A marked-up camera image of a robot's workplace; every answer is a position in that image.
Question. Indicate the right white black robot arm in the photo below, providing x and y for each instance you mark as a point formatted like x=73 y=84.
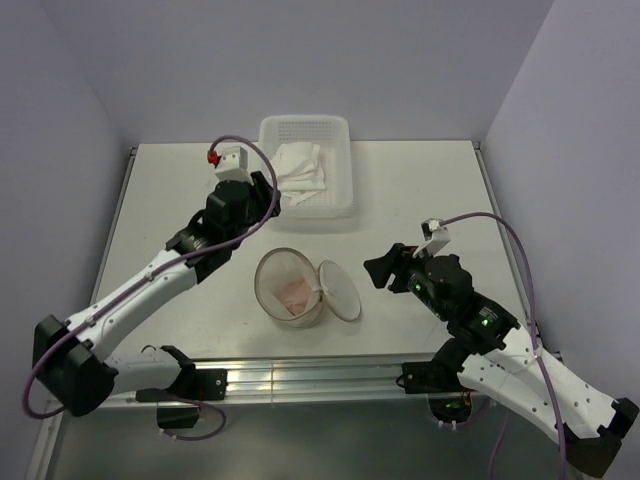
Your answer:
x=490 y=352

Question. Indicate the white bra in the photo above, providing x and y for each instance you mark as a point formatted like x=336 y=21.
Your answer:
x=299 y=171

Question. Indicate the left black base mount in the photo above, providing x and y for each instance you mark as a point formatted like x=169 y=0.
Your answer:
x=181 y=408

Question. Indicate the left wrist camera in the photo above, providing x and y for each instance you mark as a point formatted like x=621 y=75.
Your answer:
x=230 y=165

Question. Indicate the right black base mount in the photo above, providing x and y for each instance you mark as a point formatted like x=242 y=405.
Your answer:
x=449 y=402

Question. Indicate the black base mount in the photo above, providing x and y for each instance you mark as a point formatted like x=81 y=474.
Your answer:
x=449 y=402
x=181 y=408

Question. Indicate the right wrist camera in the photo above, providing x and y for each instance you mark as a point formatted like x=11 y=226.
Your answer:
x=436 y=237

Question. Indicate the mesh laundry bag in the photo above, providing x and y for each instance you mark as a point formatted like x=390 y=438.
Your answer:
x=333 y=289

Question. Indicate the white plastic basket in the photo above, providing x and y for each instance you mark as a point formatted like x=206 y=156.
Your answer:
x=332 y=134

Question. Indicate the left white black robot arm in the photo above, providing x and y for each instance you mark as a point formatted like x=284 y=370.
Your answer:
x=73 y=358

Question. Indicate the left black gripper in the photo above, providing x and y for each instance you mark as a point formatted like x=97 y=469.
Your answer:
x=264 y=194

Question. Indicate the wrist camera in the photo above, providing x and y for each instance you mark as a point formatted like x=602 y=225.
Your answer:
x=230 y=165
x=436 y=237

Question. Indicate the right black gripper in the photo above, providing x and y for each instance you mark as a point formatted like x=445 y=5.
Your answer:
x=399 y=258

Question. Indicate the aluminium mounting rail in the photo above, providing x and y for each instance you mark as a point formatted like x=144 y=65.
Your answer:
x=300 y=377

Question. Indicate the pink bra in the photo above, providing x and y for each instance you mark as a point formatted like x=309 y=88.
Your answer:
x=294 y=296

